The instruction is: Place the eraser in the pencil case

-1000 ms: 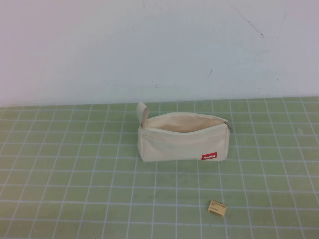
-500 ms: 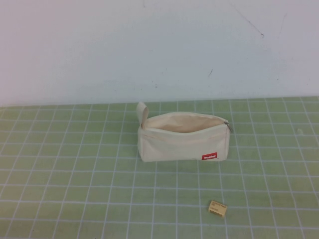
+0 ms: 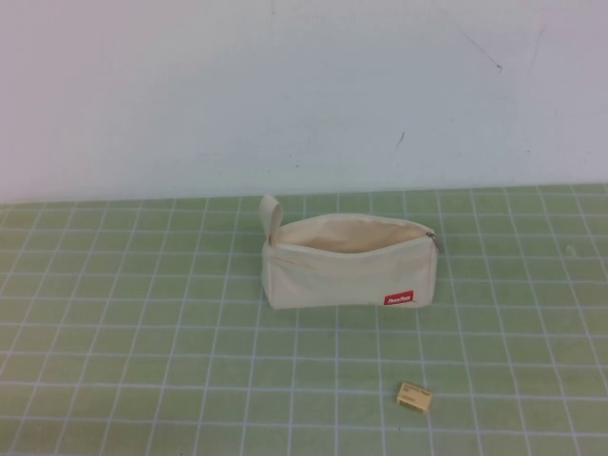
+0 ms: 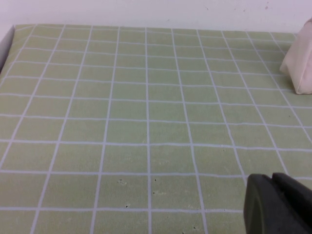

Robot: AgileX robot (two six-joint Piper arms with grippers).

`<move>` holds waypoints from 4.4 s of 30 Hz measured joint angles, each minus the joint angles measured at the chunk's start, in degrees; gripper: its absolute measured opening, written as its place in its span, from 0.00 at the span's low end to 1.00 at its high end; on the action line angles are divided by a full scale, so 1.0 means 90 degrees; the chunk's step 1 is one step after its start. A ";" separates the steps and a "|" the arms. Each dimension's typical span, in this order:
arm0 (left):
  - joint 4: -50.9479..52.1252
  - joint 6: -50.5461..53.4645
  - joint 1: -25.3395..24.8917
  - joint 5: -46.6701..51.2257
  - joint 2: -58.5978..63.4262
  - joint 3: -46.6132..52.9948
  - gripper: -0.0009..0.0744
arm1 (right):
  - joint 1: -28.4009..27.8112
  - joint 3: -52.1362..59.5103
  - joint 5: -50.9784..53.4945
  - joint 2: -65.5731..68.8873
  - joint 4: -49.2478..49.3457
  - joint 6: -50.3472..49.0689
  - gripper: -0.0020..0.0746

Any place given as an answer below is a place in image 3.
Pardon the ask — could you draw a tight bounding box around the small yellow eraser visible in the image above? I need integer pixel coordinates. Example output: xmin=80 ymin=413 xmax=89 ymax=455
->
xmin=394 ymin=381 xmax=436 ymax=411

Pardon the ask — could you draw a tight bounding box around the cream fabric pencil case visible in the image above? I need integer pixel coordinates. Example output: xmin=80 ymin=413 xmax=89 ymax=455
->
xmin=258 ymin=194 xmax=447 ymax=311

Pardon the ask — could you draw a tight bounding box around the green grid cutting mat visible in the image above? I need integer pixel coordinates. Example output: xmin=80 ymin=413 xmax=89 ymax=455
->
xmin=0 ymin=182 xmax=608 ymax=456

